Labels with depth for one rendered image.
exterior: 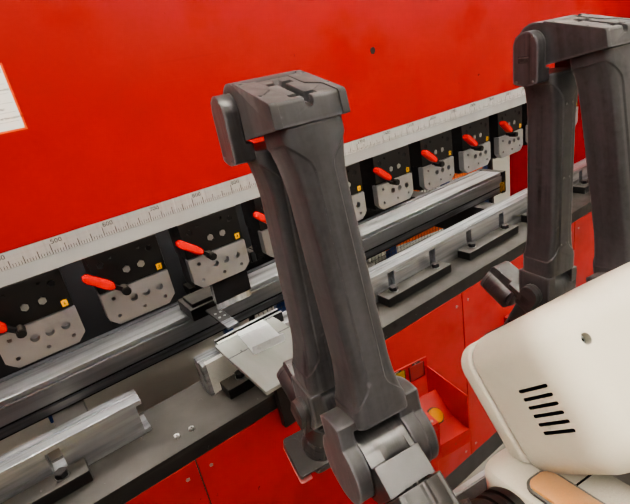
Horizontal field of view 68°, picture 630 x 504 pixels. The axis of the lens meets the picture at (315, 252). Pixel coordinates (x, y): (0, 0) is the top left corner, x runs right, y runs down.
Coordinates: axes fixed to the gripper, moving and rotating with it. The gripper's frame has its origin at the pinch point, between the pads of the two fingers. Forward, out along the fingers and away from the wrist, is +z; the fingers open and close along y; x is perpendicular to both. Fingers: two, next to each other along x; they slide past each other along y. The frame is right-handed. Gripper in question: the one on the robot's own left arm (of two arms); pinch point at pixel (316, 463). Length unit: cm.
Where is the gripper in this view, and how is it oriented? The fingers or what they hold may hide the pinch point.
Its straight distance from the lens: 88.8
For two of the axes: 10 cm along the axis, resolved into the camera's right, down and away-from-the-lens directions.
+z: -0.5, 6.9, 7.2
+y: -8.7, 3.2, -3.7
